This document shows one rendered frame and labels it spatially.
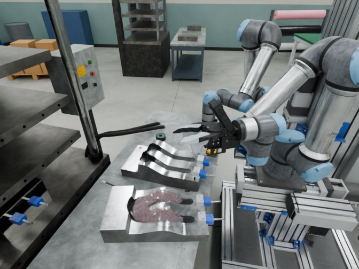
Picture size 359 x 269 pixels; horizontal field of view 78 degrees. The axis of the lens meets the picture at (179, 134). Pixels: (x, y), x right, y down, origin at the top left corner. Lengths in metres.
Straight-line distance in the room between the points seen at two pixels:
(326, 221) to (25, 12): 9.36
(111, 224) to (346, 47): 1.12
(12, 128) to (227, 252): 1.52
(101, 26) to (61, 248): 7.53
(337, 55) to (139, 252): 1.09
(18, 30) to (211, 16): 5.38
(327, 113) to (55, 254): 1.27
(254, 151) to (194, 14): 6.91
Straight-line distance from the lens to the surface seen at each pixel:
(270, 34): 1.28
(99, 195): 1.42
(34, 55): 1.33
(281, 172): 1.17
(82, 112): 1.47
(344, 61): 0.84
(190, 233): 1.14
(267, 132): 0.75
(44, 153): 1.44
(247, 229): 1.98
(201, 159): 1.39
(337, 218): 1.29
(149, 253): 1.16
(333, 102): 0.89
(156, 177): 1.37
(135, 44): 5.18
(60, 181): 1.62
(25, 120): 1.27
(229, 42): 7.70
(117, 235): 1.16
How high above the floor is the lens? 1.83
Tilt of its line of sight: 35 degrees down
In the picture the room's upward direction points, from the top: straight up
